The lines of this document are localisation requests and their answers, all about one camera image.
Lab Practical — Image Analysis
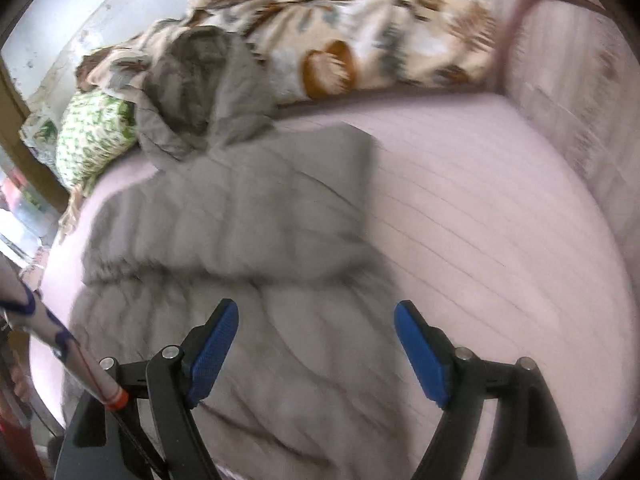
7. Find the floral leaf print blanket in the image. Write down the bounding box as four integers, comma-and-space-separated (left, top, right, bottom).
75, 0, 501, 106

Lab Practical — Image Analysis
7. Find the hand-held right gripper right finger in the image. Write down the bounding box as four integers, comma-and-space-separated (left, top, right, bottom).
394, 300, 581, 480

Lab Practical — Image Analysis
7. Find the white printed stick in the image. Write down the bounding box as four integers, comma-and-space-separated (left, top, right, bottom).
0, 252, 130, 413

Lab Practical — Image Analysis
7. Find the striped floral back cushion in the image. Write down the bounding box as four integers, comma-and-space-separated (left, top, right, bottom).
505, 0, 640, 261

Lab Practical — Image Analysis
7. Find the white green printed pillow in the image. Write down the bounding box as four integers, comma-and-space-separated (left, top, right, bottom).
20, 110, 66, 171

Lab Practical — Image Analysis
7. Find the grey quilted comforter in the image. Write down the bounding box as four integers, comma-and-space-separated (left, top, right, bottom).
67, 27, 431, 480

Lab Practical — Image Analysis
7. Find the beige fringed cloth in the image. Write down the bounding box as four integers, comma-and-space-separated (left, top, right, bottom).
57, 185, 86, 246

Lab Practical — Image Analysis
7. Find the brown wooden door frame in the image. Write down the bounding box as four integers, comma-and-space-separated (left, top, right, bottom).
0, 55, 71, 201

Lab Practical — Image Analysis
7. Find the green patterned pillow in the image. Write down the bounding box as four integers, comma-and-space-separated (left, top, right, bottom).
54, 89, 141, 196

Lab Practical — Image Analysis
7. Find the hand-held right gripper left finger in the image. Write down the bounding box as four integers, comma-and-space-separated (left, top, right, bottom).
52, 298, 240, 480

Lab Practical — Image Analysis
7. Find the pink quilted bed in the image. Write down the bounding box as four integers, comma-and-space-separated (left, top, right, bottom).
27, 90, 631, 480

